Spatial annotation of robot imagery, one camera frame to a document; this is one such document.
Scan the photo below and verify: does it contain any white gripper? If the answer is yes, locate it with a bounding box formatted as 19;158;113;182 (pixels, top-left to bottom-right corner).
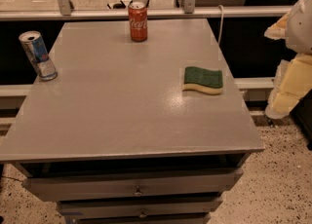
264;0;312;119

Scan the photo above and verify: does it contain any green and yellow sponge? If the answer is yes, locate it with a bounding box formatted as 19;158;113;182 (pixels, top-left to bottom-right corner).
182;66;223;95

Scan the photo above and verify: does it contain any red coca-cola can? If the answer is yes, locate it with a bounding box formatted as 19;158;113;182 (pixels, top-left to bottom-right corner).
128;1;147;42

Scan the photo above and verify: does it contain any blue silver redbull can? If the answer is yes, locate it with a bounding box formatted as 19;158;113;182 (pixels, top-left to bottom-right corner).
19;31;58;81

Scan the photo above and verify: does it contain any grey drawer cabinet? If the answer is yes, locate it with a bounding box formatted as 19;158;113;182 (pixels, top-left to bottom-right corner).
0;19;264;224

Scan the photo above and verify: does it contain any middle grey drawer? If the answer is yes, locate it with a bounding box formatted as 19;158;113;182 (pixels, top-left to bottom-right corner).
58;196;222;219

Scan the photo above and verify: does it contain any grey drawer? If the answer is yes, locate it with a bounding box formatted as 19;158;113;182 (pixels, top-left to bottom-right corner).
58;196;222;219
22;168;243;202

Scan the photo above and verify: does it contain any top grey drawer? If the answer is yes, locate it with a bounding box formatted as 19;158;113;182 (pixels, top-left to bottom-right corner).
22;168;243;202

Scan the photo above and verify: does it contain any white hanging cable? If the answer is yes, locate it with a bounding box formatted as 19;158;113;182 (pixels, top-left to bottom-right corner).
216;4;226;48

